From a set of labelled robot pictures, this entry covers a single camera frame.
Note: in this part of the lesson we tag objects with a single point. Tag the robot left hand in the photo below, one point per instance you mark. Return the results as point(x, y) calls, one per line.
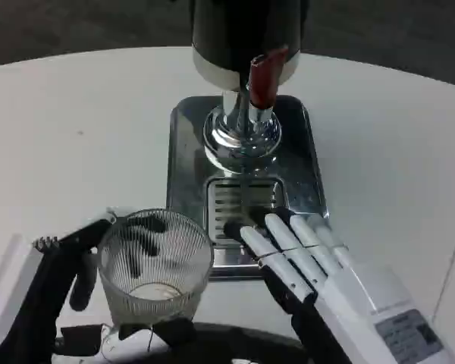
point(41, 280)

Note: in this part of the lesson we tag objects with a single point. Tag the black robot torso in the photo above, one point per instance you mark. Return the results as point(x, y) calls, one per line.
point(227, 341)

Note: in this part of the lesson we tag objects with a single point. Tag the steel drip tray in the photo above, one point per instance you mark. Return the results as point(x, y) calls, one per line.
point(303, 159)

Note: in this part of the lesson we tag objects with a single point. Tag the steel drip grid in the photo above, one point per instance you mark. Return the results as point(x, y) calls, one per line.
point(227, 201)

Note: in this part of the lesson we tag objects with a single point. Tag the black and silver drink dispenser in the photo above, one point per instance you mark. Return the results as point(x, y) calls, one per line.
point(231, 45)

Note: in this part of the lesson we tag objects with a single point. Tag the clear ribbed glass cup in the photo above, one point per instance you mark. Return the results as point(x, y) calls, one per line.
point(155, 265)

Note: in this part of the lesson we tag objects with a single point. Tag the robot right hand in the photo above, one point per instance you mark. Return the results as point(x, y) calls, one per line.
point(349, 292)

